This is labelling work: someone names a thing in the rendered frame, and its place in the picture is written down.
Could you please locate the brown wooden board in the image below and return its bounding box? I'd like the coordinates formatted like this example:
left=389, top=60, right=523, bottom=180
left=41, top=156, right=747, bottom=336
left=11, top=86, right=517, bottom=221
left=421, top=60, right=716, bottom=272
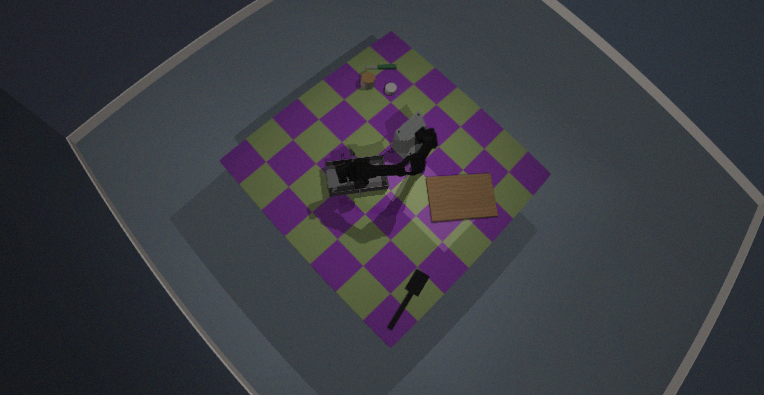
left=426, top=173, right=498, bottom=222

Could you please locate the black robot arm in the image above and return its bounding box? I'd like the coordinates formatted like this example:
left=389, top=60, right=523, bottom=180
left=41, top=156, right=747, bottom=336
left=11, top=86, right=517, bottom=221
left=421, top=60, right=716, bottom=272
left=335, top=126, right=438, bottom=189

